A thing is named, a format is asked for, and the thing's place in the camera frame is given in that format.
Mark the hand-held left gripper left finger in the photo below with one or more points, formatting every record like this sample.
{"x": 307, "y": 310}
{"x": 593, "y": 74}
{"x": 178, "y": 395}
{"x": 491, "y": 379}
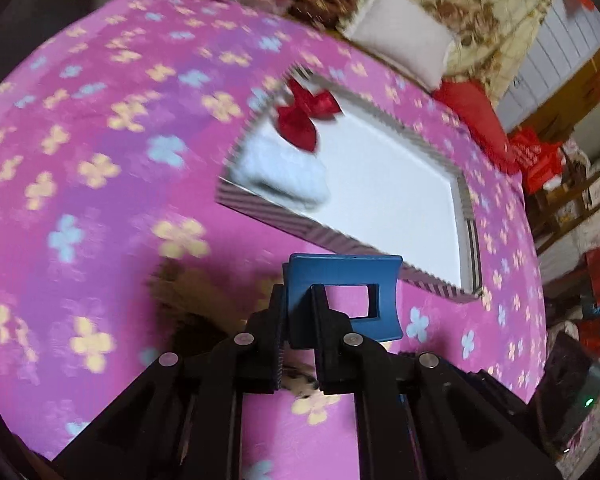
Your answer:
{"x": 279, "y": 345}

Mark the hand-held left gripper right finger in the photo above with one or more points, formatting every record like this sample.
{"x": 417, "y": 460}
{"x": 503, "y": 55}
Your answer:
{"x": 322, "y": 350}

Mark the blue hair claw clip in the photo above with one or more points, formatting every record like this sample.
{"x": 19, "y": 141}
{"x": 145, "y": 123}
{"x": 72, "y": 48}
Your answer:
{"x": 302, "y": 280}

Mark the brown ribbon hair bow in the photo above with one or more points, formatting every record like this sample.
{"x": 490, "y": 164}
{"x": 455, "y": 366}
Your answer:
{"x": 200, "y": 292}

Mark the striped tray with white inside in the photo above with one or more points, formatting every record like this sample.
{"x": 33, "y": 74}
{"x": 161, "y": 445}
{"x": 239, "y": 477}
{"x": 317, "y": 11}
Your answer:
{"x": 380, "y": 185}

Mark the white fluffy scrunchie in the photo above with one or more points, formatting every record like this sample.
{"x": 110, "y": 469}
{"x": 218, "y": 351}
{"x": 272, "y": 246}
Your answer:
{"x": 280, "y": 172}

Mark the wooden chair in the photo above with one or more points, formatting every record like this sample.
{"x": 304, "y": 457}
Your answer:
{"x": 570, "y": 195}

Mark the pink floral bedsheet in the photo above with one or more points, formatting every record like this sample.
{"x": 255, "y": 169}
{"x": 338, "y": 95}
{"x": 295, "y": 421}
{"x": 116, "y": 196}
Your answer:
{"x": 105, "y": 235}

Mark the red velvet hair bow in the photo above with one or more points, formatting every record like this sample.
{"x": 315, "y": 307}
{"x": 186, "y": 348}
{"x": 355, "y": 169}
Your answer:
{"x": 300, "y": 120}

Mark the red shopping bag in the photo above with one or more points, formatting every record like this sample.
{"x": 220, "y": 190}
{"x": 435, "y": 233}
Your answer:
{"x": 535, "y": 160}

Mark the red ruffled pillow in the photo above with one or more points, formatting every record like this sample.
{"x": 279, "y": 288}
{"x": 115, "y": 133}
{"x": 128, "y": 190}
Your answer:
{"x": 472, "y": 110}

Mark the white pillow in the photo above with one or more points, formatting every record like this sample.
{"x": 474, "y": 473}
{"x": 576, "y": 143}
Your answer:
{"x": 400, "y": 35}

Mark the cream and brown floral quilt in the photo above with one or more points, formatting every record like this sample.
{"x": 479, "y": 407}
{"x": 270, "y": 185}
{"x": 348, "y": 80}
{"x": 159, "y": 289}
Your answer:
{"x": 485, "y": 10}

